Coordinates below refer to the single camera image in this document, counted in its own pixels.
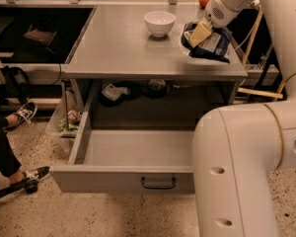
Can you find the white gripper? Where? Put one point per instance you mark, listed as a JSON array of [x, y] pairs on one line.
[[218, 11]]

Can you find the blue chip bag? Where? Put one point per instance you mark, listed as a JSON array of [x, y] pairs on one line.
[[215, 47]]

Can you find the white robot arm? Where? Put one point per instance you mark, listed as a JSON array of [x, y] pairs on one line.
[[235, 147]]

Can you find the grey counter cabinet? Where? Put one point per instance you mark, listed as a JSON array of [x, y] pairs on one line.
[[117, 47]]

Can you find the black bag with label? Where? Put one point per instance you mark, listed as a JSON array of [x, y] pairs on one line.
[[116, 93]]

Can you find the grey open drawer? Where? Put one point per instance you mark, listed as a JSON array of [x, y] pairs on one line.
[[115, 147]]

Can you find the white bowl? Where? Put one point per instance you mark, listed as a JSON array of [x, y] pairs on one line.
[[159, 23]]

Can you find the wooden stick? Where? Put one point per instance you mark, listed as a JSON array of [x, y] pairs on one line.
[[252, 36]]

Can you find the dark round object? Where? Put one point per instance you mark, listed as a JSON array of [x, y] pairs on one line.
[[156, 89]]

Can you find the dark box on shelf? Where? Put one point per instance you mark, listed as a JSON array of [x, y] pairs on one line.
[[40, 37]]

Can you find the black backpack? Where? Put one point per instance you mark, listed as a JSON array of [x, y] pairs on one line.
[[16, 83]]

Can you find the black sneaker upper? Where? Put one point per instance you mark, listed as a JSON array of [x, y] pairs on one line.
[[24, 114]]

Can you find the black sneaker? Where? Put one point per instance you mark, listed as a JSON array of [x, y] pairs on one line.
[[31, 179], [24, 114]]

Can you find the black sneaker lower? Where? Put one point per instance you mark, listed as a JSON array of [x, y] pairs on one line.
[[31, 179]]

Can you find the person's black trouser leg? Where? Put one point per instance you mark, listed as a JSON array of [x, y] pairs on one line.
[[10, 167]]

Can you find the black drawer handle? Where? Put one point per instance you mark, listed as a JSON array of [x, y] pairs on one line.
[[158, 184]]

